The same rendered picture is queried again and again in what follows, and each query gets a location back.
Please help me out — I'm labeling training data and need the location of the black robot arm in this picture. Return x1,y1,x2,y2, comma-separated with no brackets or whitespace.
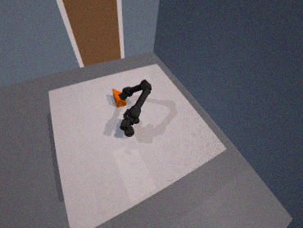
118,80,152,131

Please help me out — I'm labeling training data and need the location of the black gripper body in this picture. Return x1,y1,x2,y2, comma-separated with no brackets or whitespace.
125,122,134,135

